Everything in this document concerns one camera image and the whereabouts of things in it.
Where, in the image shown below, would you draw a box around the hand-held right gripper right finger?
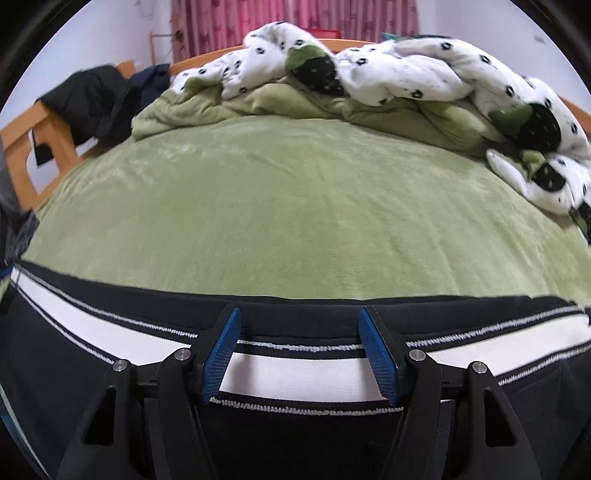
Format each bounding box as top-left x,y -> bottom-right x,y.
358,305 -> 543,480

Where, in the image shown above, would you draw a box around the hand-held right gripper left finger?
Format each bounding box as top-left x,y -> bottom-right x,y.
55,305 -> 243,480

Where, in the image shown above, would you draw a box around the black pants with white stripe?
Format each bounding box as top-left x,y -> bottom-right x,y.
0,261 -> 591,480

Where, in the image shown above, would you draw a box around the green fleece bed sheet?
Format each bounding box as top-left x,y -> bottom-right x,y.
21,111 -> 591,308

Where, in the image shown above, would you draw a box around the crumpled green fleece blanket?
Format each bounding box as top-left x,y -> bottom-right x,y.
131,76 -> 509,155

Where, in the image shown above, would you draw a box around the grey cloth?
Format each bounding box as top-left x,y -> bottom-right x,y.
0,138 -> 42,278

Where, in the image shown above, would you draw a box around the navy blue garment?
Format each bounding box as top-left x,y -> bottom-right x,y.
127,64 -> 171,112

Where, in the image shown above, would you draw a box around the black jacket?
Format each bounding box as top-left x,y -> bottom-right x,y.
37,65 -> 141,146

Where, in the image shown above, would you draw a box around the white floral quilt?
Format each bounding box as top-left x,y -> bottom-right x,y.
173,21 -> 591,217

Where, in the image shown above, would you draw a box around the wooden rack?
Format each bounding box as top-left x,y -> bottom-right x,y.
148,31 -> 174,70

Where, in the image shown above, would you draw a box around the pink striped curtain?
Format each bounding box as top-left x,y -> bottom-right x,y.
171,0 -> 419,61

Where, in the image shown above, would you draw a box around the wooden bed frame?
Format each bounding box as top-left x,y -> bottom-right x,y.
0,39 -> 591,213

